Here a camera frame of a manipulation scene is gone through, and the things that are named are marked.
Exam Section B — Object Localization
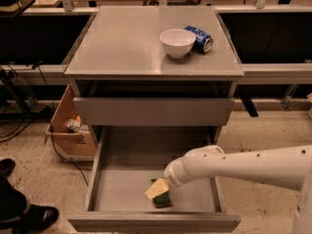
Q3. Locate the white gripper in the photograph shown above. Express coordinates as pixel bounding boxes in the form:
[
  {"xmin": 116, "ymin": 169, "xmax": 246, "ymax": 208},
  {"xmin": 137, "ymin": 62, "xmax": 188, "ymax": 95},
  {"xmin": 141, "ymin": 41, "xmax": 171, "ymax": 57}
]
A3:
[{"xmin": 144, "ymin": 157, "xmax": 189, "ymax": 199}]

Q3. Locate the green sponge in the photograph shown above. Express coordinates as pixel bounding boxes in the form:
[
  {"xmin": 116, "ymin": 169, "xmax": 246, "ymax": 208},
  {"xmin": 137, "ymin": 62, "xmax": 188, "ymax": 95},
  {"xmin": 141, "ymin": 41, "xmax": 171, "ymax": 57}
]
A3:
[{"xmin": 152, "ymin": 190, "xmax": 173, "ymax": 209}]

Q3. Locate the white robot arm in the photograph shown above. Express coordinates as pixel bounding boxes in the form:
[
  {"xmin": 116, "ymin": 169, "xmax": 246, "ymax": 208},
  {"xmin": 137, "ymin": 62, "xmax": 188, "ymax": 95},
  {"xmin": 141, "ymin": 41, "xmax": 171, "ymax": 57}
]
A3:
[{"xmin": 145, "ymin": 145, "xmax": 312, "ymax": 234}]

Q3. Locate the open grey middle drawer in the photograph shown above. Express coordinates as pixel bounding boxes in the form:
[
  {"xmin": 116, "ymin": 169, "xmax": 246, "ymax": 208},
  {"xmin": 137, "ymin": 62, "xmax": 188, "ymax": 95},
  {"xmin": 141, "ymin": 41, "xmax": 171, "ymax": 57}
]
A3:
[{"xmin": 68, "ymin": 127, "xmax": 241, "ymax": 233}]

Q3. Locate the grey top drawer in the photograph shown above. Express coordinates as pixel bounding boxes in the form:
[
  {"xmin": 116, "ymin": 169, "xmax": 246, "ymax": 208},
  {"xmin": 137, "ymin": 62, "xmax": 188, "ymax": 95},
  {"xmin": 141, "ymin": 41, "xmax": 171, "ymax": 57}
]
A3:
[{"xmin": 73, "ymin": 97, "xmax": 234, "ymax": 127}]

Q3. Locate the grey drawer cabinet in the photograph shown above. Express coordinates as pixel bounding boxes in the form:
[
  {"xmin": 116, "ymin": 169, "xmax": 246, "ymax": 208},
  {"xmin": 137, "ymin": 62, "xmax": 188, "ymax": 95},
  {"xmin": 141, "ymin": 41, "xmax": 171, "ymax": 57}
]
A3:
[{"xmin": 65, "ymin": 6, "xmax": 244, "ymax": 142}]

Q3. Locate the cardboard box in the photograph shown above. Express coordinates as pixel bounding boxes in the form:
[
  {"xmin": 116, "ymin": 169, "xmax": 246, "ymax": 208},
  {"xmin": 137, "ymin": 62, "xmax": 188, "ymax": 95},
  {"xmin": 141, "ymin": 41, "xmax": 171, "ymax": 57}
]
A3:
[{"xmin": 46, "ymin": 85, "xmax": 97, "ymax": 161}]

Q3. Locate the crumpled can in box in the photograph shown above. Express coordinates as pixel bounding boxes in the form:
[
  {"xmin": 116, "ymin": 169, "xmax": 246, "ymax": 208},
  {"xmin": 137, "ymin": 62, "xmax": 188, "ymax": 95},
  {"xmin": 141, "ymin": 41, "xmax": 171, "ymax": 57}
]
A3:
[{"xmin": 66, "ymin": 119, "xmax": 82, "ymax": 132}]

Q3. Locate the black shoe near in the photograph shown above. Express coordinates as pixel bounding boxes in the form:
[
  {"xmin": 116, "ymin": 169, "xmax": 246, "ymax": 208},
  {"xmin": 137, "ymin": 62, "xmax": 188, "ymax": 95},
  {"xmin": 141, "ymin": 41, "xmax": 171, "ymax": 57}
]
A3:
[{"xmin": 12, "ymin": 205, "xmax": 59, "ymax": 234}]

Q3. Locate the black shoe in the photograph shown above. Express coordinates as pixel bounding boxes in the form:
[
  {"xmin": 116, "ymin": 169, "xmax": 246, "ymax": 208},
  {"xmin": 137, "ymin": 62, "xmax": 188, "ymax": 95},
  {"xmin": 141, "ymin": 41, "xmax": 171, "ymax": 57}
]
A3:
[
  {"xmin": 12, "ymin": 205, "xmax": 59, "ymax": 234},
  {"xmin": 0, "ymin": 158, "xmax": 16, "ymax": 176}
]

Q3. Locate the white bowl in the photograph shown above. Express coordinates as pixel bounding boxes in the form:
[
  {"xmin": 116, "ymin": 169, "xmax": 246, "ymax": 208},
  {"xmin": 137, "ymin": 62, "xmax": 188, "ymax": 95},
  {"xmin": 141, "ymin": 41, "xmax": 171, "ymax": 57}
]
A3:
[{"xmin": 160, "ymin": 28, "xmax": 195, "ymax": 59}]

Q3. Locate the blue soda can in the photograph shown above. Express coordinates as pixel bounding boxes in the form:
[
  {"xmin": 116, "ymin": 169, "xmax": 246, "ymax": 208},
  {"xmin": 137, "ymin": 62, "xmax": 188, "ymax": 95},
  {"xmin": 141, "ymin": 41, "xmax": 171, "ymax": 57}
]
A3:
[{"xmin": 185, "ymin": 25, "xmax": 214, "ymax": 53}]

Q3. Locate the black shoe far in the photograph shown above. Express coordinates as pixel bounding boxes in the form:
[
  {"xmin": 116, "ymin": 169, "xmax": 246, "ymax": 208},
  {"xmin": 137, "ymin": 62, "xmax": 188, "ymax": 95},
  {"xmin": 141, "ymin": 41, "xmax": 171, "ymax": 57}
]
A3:
[{"xmin": 0, "ymin": 158, "xmax": 16, "ymax": 176}]

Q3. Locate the black floor cable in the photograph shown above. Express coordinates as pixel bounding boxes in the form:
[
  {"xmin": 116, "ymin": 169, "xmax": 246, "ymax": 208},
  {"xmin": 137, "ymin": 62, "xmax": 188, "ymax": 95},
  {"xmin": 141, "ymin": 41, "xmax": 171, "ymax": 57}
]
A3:
[{"xmin": 32, "ymin": 60, "xmax": 90, "ymax": 187}]

